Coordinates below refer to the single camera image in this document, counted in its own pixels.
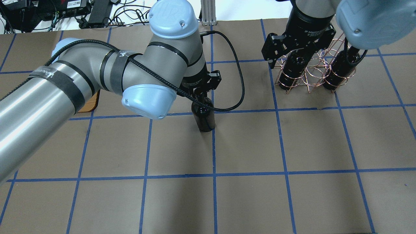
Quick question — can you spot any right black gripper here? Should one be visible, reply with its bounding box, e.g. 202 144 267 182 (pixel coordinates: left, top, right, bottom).
261 8 336 69

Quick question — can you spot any black wine bottle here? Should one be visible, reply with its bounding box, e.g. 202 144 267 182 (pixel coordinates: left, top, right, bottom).
191 92 215 132
323 46 361 91
278 49 310 91

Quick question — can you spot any copper wire bottle basket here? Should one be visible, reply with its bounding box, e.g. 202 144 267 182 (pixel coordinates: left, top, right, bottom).
274 34 357 94

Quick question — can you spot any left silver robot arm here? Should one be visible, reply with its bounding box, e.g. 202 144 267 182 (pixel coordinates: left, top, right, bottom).
0 0 209 184

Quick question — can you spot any aluminium frame post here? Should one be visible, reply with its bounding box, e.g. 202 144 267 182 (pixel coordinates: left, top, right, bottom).
200 0 217 26

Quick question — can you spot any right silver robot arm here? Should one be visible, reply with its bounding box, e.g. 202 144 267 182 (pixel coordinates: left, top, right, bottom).
261 0 416 68

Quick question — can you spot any wooden tray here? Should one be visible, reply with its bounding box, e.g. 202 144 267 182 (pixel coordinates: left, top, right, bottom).
77 90 100 113

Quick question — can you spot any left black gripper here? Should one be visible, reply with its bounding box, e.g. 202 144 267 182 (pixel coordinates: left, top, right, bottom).
181 63 222 95

